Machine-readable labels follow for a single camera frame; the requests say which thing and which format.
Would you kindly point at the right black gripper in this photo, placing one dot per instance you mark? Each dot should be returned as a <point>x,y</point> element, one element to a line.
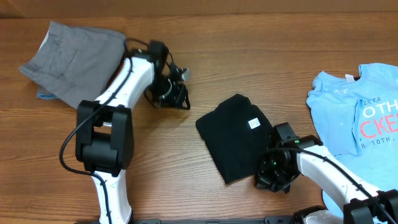
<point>265,182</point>

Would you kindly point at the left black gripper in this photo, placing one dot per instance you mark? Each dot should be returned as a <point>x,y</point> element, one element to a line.
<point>181,93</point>

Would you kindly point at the black t-shirt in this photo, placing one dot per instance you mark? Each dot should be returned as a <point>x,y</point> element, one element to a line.
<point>235,133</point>

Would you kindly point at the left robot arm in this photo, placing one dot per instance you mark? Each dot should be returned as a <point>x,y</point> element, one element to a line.
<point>104,132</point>

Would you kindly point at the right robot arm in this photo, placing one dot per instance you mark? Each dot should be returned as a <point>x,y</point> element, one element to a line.
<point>359,201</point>

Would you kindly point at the light blue printed t-shirt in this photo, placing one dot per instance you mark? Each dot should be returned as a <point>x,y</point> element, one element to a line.
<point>356,119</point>

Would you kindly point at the folded grey shorts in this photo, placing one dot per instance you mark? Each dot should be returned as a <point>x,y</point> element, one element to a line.
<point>75,63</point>

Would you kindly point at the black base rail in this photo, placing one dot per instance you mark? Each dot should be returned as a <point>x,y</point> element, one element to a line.
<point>266,220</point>

